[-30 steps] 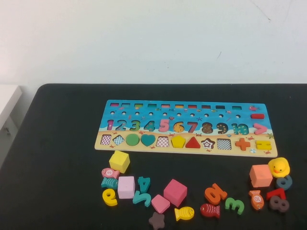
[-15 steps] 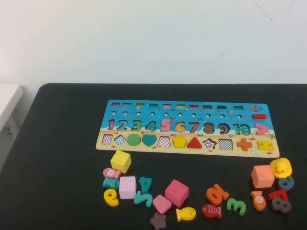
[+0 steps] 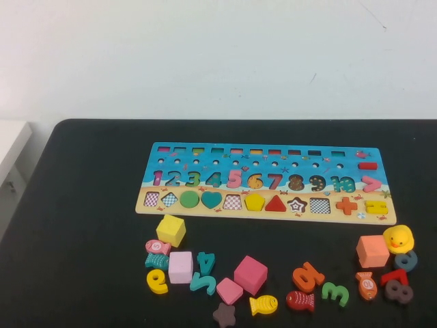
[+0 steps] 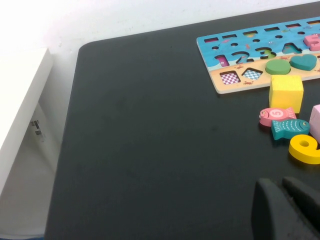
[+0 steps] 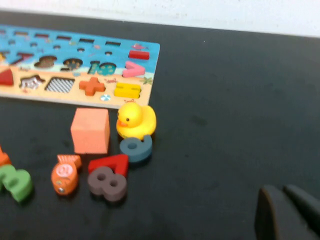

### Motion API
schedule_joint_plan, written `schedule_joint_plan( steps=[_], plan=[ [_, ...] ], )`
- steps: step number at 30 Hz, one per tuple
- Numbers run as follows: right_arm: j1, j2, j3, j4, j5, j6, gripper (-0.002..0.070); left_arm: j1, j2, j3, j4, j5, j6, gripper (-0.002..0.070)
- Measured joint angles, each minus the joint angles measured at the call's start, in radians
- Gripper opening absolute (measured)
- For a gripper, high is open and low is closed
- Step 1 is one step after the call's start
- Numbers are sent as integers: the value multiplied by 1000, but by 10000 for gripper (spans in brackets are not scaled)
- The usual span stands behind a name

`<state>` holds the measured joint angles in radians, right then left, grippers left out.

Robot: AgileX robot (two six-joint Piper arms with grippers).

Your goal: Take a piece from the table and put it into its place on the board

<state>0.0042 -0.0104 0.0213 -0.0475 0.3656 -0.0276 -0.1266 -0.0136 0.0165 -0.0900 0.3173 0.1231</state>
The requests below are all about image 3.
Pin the yellow pentagon puzzle piece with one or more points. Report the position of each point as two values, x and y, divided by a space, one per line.
254 202

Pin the teal heart puzzle piece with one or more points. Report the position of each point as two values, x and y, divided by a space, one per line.
211 199

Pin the green circle puzzle piece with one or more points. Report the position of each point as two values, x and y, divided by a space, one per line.
189 199

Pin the red triangle puzzle piece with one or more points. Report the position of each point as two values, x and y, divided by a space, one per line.
274 205

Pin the pink square puzzle piece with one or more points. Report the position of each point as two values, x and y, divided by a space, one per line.
229 291

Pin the blue wooden number puzzle board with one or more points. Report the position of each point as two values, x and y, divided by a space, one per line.
341 214

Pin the orange plus sign piece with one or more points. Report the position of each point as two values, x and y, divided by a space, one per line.
346 206

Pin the red minus sign piece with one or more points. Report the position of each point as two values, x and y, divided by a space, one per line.
367 166

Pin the brown star puzzle piece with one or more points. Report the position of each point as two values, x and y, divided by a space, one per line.
224 315

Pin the pink greater-than sign piece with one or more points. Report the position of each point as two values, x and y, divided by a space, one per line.
375 184

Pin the yellow equals sign piece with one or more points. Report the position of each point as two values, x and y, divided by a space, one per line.
375 204

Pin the pink wooden number five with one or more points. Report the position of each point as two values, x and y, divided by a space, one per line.
233 172

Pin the yellow wooden cube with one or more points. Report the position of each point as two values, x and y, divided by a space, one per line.
170 230

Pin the teal wooden number four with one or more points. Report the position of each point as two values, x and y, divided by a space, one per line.
208 259

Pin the pink wooden fish numbered five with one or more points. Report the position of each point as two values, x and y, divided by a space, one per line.
156 246

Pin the lilac wooden cube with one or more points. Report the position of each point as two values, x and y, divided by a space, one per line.
180 268

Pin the teal wooden fish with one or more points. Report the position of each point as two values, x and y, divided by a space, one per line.
156 261

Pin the magenta wooden cube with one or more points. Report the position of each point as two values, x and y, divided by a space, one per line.
250 275

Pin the teal wooden number two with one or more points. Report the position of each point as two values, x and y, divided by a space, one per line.
211 285

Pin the yellow wooden number six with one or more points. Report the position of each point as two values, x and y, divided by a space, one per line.
161 288

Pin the yellow wooden fish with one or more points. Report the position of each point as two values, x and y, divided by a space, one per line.
262 304

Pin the orange wooden number ten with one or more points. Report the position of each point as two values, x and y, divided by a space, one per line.
315 276

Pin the red wooden fish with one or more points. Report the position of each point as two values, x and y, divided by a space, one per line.
300 300

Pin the orange wooden cube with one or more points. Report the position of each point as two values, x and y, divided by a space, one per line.
371 251

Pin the green wooden number three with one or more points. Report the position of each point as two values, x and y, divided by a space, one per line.
342 295

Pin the orange wooden fish numbered ten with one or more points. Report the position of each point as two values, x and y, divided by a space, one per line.
367 287

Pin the yellow rubber duck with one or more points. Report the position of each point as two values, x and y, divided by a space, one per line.
397 239

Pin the red wooden number seven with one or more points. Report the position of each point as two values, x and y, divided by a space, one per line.
392 277

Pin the small metal cabinet latch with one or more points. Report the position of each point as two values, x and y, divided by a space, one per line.
12 186

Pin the white cabinet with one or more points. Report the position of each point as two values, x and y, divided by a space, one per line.
10 143

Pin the grey-blue wooden number nine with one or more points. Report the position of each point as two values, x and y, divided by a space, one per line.
413 263

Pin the brown wooden number eight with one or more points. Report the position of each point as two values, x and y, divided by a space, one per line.
399 290

